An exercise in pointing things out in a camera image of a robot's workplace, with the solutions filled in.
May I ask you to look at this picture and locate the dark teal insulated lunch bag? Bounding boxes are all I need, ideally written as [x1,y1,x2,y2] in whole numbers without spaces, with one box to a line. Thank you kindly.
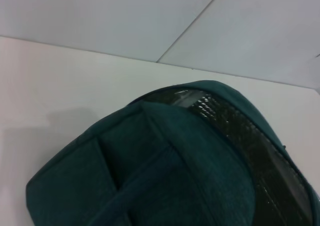
[24,80,320,226]

